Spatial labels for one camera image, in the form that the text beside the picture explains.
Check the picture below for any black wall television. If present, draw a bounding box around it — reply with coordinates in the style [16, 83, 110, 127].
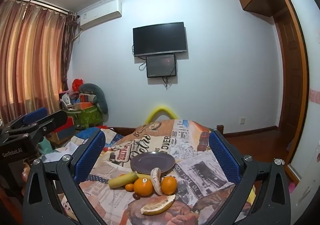
[132, 22, 188, 57]

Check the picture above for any teal cloth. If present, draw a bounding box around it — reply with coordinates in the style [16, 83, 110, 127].
[37, 137, 53, 156]

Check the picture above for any red bag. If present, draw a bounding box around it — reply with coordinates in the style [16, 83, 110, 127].
[72, 78, 84, 90]

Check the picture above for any wooden door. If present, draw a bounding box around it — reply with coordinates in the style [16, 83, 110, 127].
[271, 7, 308, 163]

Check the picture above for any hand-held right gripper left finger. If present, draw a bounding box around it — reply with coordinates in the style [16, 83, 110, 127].
[22, 130, 108, 225]

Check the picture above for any grey purple plate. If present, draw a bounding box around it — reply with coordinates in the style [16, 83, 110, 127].
[130, 151, 176, 175]

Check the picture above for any printed blanket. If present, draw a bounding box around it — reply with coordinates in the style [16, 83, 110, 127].
[59, 118, 257, 225]

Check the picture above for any person's left hand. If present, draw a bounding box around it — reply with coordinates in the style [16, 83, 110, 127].
[21, 161, 32, 182]

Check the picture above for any orange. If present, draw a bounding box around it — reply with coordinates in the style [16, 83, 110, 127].
[160, 176, 178, 195]
[133, 177, 154, 196]

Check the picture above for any yellow banana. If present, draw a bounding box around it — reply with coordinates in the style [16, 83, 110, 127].
[108, 171, 139, 189]

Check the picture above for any red box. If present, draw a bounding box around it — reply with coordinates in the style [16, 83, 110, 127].
[54, 121, 75, 138]

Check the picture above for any black monitor cable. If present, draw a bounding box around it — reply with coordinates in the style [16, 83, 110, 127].
[162, 76, 173, 90]

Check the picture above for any pomelo wedge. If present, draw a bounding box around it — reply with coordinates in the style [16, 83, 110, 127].
[140, 194, 176, 216]

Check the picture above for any blue patterned quilt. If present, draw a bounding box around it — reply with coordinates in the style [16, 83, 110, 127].
[75, 126, 124, 149]

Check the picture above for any dark brown curtain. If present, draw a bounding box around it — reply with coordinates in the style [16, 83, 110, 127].
[61, 11, 78, 91]

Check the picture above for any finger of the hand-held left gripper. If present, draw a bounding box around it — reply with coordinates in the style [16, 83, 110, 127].
[5, 110, 68, 144]
[5, 107, 48, 131]

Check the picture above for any white curtain rail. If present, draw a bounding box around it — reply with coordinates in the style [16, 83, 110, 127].
[1, 0, 71, 14]

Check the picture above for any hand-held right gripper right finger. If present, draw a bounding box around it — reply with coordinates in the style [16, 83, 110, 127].
[209, 129, 292, 225]

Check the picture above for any orange striped curtain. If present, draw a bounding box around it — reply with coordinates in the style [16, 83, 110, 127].
[0, 0, 69, 121]

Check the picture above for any white wardrobe door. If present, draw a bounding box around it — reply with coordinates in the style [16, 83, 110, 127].
[280, 0, 320, 215]

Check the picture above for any yellow hoop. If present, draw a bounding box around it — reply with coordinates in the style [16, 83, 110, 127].
[145, 105, 178, 124]

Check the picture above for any white air conditioner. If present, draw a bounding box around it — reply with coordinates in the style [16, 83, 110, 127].
[77, 0, 123, 31]

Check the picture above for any small black wall monitor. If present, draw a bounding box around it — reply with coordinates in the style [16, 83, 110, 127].
[146, 54, 177, 78]

